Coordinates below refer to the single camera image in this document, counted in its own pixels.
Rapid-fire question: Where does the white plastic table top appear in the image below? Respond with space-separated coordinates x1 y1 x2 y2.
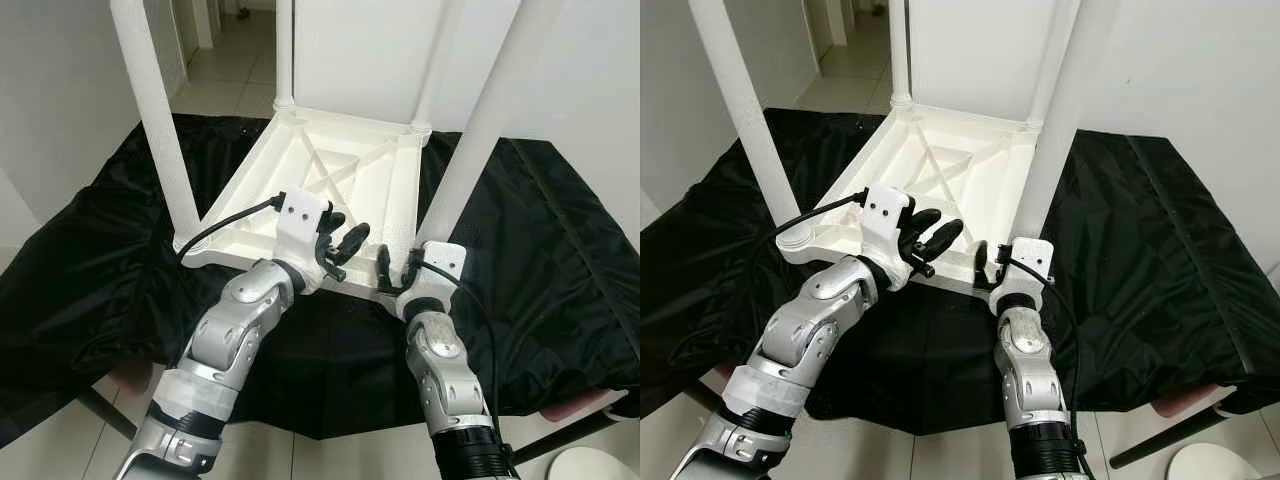
175 105 433 301
775 100 1046 296

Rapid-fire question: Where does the white plastic table leg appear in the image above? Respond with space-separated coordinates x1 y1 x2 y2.
415 0 563 256
1025 0 1081 131
108 0 203 251
408 0 471 136
688 0 806 249
1012 0 1121 246
273 0 298 113
888 0 913 109

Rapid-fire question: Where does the black cloth table cover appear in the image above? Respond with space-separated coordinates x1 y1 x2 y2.
640 108 1280 436
0 112 641 441

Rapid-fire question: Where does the white round base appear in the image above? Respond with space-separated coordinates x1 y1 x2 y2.
1165 443 1251 480
545 445 631 480

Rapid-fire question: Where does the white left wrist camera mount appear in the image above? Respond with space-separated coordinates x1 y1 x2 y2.
860 185 916 291
270 195 336 293

